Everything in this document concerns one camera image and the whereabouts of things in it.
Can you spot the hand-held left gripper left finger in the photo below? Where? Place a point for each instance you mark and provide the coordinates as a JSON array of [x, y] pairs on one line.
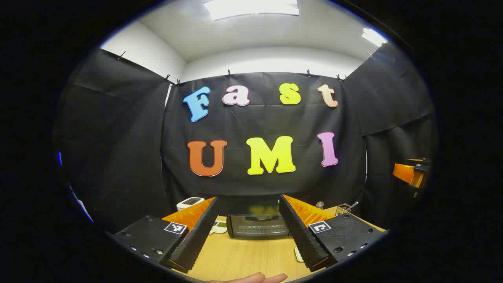
[[198, 236]]

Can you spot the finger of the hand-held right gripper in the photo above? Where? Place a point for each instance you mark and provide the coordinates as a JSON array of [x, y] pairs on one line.
[[404, 173]]

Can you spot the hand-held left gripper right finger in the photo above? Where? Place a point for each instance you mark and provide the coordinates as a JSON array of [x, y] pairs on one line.
[[300, 236]]

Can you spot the black electric oven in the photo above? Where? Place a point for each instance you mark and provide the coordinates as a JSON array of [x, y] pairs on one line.
[[257, 226]]

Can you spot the white divided snack plate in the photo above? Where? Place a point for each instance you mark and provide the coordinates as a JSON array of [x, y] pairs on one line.
[[219, 227]]

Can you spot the white toaster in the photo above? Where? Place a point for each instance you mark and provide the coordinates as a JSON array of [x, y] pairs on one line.
[[190, 203]]

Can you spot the clear glass bottle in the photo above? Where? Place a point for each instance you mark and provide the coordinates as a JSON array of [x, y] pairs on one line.
[[320, 204]]

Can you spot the metal spoon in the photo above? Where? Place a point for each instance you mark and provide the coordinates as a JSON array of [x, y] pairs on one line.
[[353, 204]]

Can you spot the black backdrop cloth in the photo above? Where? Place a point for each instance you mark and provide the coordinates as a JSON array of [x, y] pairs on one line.
[[118, 137]]

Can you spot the small ceiling light panel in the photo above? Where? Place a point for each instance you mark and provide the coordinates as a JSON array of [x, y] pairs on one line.
[[373, 37]]

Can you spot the large ceiling light panel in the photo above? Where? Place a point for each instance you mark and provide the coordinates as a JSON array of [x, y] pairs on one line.
[[251, 8]]

